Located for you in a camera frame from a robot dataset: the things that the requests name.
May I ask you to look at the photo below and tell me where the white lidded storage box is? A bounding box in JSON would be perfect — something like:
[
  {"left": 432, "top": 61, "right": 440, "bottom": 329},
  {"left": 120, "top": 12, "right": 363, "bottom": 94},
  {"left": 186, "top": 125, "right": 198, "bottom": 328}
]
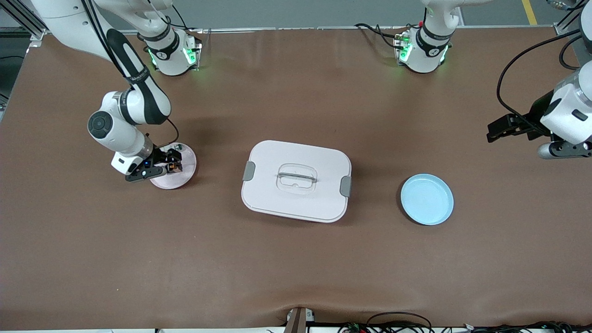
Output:
[{"left": 241, "top": 140, "right": 352, "bottom": 224}]

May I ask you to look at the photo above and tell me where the pale pink round plate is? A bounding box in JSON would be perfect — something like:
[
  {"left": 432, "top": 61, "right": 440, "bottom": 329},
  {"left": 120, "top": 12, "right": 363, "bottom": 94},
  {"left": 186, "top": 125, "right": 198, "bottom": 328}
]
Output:
[{"left": 149, "top": 142, "right": 197, "bottom": 190}]

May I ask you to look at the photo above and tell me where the light blue round plate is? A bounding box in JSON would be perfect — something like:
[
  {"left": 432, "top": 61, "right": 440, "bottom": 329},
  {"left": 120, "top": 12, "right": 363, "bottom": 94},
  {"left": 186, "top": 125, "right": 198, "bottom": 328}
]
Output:
[{"left": 401, "top": 174, "right": 455, "bottom": 226}]

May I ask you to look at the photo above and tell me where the brown table cover sheet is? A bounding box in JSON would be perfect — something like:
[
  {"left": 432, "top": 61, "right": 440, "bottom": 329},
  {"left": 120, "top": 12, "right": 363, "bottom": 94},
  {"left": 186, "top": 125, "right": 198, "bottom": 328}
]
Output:
[{"left": 0, "top": 28, "right": 592, "bottom": 330}]

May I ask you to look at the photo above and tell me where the long black left arm cable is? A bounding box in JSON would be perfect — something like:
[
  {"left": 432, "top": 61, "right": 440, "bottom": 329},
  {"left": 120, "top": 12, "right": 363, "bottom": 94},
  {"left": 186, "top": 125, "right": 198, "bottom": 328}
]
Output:
[{"left": 497, "top": 29, "right": 584, "bottom": 126}]

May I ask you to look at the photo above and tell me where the short black left arm cable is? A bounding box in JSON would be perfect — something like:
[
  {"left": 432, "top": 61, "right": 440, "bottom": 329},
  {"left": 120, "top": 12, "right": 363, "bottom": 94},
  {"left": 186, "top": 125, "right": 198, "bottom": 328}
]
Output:
[{"left": 559, "top": 36, "right": 584, "bottom": 71}]

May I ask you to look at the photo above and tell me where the aluminium frame profile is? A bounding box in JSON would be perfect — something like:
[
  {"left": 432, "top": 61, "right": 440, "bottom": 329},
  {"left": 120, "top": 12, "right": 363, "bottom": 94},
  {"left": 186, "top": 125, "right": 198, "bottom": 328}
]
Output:
[
  {"left": 553, "top": 0, "right": 588, "bottom": 37},
  {"left": 0, "top": 0, "right": 47, "bottom": 42}
]

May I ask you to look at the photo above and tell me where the black right arm base cable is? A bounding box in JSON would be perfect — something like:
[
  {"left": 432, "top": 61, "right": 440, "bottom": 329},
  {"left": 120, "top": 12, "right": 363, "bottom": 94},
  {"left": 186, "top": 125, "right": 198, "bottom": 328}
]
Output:
[{"left": 160, "top": 5, "right": 189, "bottom": 32}]

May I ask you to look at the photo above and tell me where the black arm base cable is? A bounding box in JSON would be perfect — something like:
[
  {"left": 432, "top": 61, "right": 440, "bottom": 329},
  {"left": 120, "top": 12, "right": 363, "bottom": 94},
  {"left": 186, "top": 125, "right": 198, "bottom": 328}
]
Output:
[
  {"left": 355, "top": 23, "right": 408, "bottom": 49},
  {"left": 160, "top": 5, "right": 189, "bottom": 32}
]

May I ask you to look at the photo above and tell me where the black left arm base cable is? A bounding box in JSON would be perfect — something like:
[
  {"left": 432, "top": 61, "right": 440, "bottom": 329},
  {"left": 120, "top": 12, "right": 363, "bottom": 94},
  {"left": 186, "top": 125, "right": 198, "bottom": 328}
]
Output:
[{"left": 355, "top": 23, "right": 408, "bottom": 49}]

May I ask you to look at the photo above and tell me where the silver table edge rail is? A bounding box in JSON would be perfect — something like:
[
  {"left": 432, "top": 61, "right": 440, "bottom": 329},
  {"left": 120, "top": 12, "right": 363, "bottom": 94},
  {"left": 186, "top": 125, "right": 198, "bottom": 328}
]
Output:
[{"left": 44, "top": 25, "right": 569, "bottom": 36}]

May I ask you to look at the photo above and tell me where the black cable bundle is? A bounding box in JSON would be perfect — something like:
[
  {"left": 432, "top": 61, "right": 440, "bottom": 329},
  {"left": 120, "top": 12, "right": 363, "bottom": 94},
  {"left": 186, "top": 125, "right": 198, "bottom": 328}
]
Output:
[{"left": 462, "top": 321, "right": 592, "bottom": 333}]

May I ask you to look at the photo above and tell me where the brown camera mount post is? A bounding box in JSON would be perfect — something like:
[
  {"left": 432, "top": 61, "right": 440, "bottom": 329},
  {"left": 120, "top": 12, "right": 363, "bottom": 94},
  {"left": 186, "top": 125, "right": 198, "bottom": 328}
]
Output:
[{"left": 283, "top": 306, "right": 315, "bottom": 333}]

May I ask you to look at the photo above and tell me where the black looped cable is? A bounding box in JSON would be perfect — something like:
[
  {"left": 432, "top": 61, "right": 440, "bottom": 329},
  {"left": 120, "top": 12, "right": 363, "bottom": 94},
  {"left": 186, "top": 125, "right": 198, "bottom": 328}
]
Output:
[{"left": 367, "top": 312, "right": 433, "bottom": 333}]

